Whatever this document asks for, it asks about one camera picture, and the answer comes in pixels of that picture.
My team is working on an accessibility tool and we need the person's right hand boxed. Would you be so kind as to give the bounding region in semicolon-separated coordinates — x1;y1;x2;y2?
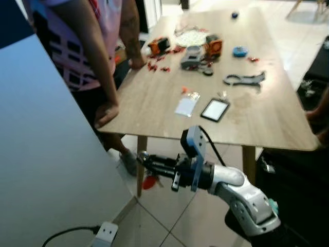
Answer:
94;101;120;129

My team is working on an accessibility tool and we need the person's left hand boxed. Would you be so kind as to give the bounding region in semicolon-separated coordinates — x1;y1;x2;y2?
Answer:
129;54;147;70

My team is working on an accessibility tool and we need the grey shoe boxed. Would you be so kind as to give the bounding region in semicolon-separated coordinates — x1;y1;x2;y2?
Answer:
119;149;138;177

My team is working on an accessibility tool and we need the clear plastic zip bag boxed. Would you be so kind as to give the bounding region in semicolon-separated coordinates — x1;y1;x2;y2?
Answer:
174;93;201;118

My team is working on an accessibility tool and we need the black phone with white screen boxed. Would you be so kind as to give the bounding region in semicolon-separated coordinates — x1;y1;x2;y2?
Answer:
200;98;231;123

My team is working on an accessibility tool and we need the white power strip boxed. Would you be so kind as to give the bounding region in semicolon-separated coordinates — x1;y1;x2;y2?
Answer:
92;221;119;247

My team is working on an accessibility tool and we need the light wooden table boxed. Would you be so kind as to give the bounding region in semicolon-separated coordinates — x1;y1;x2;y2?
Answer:
98;8;320;199

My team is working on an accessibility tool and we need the grey motor block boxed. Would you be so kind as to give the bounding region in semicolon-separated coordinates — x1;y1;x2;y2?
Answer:
180;45;206;70

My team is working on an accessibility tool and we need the small orange black device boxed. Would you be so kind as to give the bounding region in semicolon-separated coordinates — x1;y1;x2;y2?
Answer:
148;37;171;57

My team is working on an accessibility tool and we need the black bag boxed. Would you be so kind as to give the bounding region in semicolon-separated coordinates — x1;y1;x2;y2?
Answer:
255;147;329;247

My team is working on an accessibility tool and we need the tall orange black device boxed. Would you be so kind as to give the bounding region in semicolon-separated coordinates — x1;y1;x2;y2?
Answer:
204;34;224;59

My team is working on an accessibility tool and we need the white round patterned plate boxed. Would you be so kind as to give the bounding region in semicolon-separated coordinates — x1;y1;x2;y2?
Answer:
176;29;207;48

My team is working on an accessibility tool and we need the person in pink patterned shirt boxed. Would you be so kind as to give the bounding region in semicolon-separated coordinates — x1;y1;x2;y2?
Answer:
21;0;126;155

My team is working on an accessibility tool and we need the wooden chair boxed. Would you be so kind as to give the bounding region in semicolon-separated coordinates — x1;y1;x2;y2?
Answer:
287;0;329;19

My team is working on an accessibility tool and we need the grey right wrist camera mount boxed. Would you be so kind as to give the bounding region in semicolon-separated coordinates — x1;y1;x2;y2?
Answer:
181;125;207;192

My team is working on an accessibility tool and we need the black robot wrist cable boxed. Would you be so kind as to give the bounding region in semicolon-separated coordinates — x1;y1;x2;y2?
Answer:
198;125;227;166

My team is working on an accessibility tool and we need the teal hand-shaped keychain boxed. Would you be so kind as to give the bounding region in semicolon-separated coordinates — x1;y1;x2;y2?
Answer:
267;199;280;216

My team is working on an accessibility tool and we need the grey metal bracket part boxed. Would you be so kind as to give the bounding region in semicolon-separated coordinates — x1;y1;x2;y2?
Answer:
223;71;267;87

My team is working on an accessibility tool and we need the black power cable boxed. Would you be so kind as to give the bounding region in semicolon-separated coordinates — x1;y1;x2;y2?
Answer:
42;225;100;247

